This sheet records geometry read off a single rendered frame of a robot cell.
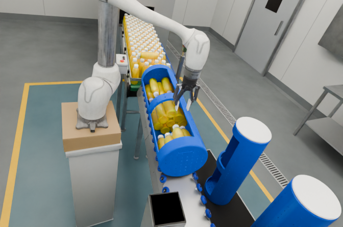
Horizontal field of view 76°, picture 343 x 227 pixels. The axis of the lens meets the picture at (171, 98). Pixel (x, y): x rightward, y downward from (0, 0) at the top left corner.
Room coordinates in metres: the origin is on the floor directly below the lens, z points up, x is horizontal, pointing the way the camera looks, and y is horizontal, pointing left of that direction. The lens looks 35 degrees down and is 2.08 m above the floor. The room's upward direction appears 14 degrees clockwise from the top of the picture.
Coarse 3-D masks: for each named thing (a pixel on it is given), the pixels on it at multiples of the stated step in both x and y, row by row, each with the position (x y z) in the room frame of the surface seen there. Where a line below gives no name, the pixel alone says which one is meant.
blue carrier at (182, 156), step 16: (160, 64) 1.63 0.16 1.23; (144, 80) 1.59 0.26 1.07; (160, 80) 1.64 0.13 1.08; (176, 80) 1.54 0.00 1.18; (144, 96) 1.37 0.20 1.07; (160, 96) 1.22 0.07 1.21; (192, 128) 0.97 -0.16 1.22; (176, 144) 0.82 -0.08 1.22; (192, 144) 0.83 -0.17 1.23; (160, 160) 0.78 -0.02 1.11; (176, 160) 0.80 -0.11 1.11; (192, 160) 0.84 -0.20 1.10
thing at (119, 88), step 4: (120, 76) 1.79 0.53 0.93; (120, 80) 1.79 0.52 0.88; (120, 84) 1.79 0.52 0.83; (120, 88) 1.79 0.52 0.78; (120, 92) 1.79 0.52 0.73; (120, 96) 1.79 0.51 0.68; (120, 100) 1.80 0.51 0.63; (116, 104) 1.79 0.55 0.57; (116, 108) 1.78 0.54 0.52; (116, 112) 1.78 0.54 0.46; (116, 116) 1.79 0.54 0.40
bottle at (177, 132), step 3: (174, 129) 0.99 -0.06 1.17; (177, 129) 0.98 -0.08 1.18; (180, 129) 0.99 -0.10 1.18; (174, 132) 0.96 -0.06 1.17; (177, 132) 0.95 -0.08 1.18; (180, 132) 0.96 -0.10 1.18; (174, 135) 0.94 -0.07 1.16; (177, 135) 0.93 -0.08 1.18; (180, 135) 0.93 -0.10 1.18; (183, 135) 0.94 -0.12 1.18; (174, 138) 0.92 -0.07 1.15
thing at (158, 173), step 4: (140, 88) 1.68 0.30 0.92; (144, 104) 1.45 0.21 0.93; (144, 108) 1.41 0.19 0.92; (144, 112) 1.37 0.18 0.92; (148, 120) 1.27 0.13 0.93; (148, 124) 1.23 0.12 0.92; (148, 128) 1.20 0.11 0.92; (148, 132) 1.16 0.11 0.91; (152, 136) 1.11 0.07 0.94; (152, 144) 1.04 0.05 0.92; (152, 148) 1.01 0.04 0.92; (152, 152) 0.99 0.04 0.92; (156, 164) 0.89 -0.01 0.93; (156, 168) 0.87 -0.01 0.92; (156, 172) 0.84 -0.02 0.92; (160, 172) 0.83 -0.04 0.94; (160, 184) 0.76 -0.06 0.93; (160, 188) 0.74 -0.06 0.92; (160, 192) 0.72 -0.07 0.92
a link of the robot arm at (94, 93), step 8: (88, 80) 0.98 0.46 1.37; (96, 80) 1.00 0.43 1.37; (80, 88) 0.94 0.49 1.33; (88, 88) 0.93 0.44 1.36; (96, 88) 0.94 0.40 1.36; (104, 88) 0.98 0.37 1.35; (80, 96) 0.92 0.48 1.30; (88, 96) 0.91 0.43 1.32; (96, 96) 0.92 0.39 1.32; (104, 96) 0.96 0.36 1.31; (80, 104) 0.91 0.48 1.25; (88, 104) 0.90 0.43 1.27; (96, 104) 0.92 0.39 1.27; (104, 104) 0.95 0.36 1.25; (80, 112) 0.91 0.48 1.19; (88, 112) 0.90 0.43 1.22; (96, 112) 0.91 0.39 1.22; (104, 112) 0.96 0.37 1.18
